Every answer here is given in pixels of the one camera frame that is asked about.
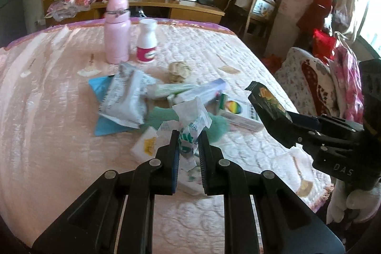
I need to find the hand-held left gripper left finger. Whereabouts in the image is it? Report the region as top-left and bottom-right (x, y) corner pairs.
(31, 129), (180, 254)

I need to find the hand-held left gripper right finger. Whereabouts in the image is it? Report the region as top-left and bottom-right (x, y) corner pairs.
(198, 132), (347, 254)

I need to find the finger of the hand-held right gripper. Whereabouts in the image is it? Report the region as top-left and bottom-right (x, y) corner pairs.
(248, 93), (316, 149)
(287, 112), (365, 138)

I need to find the dark yellow-print snack packet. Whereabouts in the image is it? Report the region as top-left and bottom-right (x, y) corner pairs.
(245, 81), (294, 124)

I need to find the white green plastic wrapper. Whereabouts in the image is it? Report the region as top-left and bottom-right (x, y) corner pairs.
(172, 96), (212, 171)

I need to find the white box with rainbow circle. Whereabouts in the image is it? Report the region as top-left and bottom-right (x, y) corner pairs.
(216, 93), (264, 132)

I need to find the white blue toothpaste box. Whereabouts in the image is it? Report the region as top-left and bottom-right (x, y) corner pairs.
(167, 78), (228, 106)

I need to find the blue plastic packet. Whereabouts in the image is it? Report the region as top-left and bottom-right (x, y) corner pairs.
(88, 75), (140, 137)

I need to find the person's right hand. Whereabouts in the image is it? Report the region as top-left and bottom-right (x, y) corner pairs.
(327, 179), (381, 225)

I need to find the white yellow-print tissue pack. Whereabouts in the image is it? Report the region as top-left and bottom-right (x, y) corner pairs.
(130, 126), (206, 195)

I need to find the green fuzzy cloth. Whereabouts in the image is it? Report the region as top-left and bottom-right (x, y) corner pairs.
(146, 107), (231, 143)

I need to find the armchair with floral cover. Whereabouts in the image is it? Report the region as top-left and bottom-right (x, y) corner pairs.
(274, 47), (340, 118)

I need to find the pink floral cloth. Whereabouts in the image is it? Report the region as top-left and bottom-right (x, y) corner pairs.
(327, 37), (365, 124)

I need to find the white green tube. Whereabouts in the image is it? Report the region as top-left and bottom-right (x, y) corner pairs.
(147, 83), (197, 100)

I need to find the red plastic bag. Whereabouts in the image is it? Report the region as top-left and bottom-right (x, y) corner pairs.
(263, 55), (283, 71)

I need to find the white grey plastic packet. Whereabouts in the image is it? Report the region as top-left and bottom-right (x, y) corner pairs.
(98, 61), (161, 129)

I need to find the crumpled beige paper ball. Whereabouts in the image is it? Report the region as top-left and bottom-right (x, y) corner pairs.
(168, 61), (191, 83)

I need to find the window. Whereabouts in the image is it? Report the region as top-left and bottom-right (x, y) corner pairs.
(354, 0), (381, 58)

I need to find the white pill bottle pink label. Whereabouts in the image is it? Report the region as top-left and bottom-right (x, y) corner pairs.
(136, 19), (158, 64)

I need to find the wooden chair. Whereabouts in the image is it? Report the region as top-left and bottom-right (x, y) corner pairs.
(238, 0), (282, 43)

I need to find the dark wooden cabinet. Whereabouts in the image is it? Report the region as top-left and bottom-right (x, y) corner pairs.
(214, 0), (247, 31)

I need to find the wooden desk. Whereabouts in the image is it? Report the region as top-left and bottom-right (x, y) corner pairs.
(43, 0), (226, 25)

